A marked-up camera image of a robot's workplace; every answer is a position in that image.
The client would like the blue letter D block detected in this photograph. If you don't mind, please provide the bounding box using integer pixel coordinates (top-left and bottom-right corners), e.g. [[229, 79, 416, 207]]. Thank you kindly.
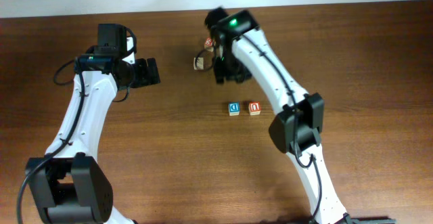
[[228, 102, 240, 116]]

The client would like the red letter U block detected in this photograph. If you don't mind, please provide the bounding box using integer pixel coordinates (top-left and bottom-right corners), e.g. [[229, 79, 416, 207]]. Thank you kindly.
[[248, 102, 261, 116]]

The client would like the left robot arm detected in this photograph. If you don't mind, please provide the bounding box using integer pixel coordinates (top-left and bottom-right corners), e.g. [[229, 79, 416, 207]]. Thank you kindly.
[[16, 24, 160, 223]]

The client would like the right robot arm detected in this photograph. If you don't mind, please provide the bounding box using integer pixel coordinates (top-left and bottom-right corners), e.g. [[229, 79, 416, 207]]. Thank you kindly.
[[204, 7, 353, 223]]

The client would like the wooden block brown picture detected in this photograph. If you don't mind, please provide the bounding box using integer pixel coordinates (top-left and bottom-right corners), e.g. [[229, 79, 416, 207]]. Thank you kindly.
[[193, 57, 204, 70]]

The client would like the red number three block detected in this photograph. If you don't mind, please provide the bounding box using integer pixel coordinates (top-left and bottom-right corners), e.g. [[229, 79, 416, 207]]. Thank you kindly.
[[204, 37, 214, 52]]

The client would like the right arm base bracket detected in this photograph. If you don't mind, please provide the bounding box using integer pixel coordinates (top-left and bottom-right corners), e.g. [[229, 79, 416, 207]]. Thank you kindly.
[[347, 219, 397, 224]]

